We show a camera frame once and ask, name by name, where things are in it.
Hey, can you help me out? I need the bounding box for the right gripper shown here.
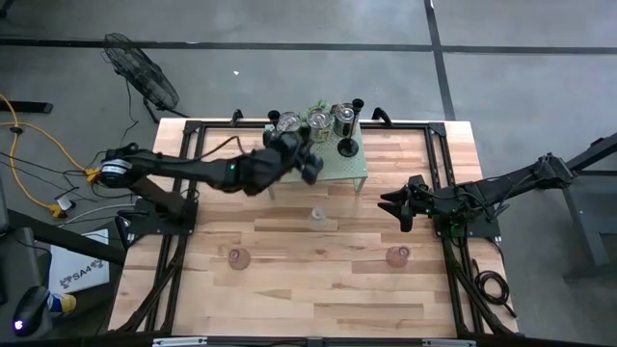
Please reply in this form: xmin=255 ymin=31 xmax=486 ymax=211
xmin=376 ymin=188 xmax=440 ymax=233

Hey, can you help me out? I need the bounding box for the pink ribbed glass candle holder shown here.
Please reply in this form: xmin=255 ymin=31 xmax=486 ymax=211
xmin=228 ymin=247 xmax=253 ymax=271
xmin=385 ymin=244 xmax=412 ymax=269

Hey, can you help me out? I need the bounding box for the black metal stand frame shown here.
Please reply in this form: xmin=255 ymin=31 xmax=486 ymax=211
xmin=561 ymin=132 xmax=617 ymax=283

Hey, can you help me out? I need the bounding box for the yellow and blue object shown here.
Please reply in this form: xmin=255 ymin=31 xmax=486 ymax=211
xmin=47 ymin=292 xmax=78 ymax=317

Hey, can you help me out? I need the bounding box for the yellow extension cable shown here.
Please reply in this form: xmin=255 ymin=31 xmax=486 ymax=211
xmin=0 ymin=93 xmax=105 ymax=219

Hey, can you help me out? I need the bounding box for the grey floor cable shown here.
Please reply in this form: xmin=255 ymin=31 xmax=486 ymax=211
xmin=62 ymin=202 xmax=137 ymax=227

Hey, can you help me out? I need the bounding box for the black computer mouse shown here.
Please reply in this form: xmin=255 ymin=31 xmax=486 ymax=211
xmin=12 ymin=285 xmax=52 ymax=338

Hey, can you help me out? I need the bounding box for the coiled black cable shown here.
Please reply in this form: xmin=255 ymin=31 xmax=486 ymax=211
xmin=471 ymin=257 xmax=518 ymax=320

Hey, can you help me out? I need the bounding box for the clear ribbed glass candle holder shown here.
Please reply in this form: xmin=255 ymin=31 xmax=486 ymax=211
xmin=308 ymin=206 xmax=330 ymax=231

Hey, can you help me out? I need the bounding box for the green potted plant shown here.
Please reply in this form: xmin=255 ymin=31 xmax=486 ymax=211
xmin=301 ymin=98 xmax=338 ymax=117

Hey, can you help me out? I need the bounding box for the white printed cardboard box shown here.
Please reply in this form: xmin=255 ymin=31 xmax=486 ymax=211
xmin=47 ymin=228 xmax=111 ymax=295

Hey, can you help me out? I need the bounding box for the black floor fan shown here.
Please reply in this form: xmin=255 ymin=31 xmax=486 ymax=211
xmin=100 ymin=32 xmax=190 ymax=124

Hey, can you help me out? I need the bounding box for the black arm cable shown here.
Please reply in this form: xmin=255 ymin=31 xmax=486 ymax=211
xmin=197 ymin=135 xmax=247 ymax=163

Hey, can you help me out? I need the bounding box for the black desk frame bar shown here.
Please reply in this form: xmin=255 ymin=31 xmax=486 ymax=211
xmin=0 ymin=207 xmax=127 ymax=267

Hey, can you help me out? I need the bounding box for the green perforated metal shelf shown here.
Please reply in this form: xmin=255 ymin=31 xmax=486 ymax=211
xmin=263 ymin=122 xmax=370 ymax=194

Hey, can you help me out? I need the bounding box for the black flat floor bar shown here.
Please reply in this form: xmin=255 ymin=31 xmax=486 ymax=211
xmin=0 ymin=99 xmax=54 ymax=116

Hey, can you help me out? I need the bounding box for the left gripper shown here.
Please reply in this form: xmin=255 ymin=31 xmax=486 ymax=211
xmin=240 ymin=134 xmax=315 ymax=197

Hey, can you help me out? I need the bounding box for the silver aluminium bracket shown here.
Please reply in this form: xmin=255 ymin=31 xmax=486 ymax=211
xmin=152 ymin=336 xmax=209 ymax=347
xmin=421 ymin=338 xmax=477 ymax=347

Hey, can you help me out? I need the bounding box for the black fan power cable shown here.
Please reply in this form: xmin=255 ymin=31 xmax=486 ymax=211
xmin=86 ymin=79 xmax=139 ymax=168

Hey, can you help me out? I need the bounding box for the silver tin candle with tag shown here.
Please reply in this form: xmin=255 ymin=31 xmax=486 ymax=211
xmin=333 ymin=101 xmax=359 ymax=139
xmin=307 ymin=106 xmax=335 ymax=144
xmin=277 ymin=110 xmax=304 ymax=135

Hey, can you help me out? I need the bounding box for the white power adapter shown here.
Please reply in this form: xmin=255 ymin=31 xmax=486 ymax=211
xmin=54 ymin=194 xmax=77 ymax=213

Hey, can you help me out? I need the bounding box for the black floor cable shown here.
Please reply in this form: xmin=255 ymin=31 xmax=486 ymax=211
xmin=0 ymin=151 xmax=100 ymax=199

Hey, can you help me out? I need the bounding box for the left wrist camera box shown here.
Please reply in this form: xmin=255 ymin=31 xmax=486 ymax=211
xmin=262 ymin=128 xmax=291 ymax=156

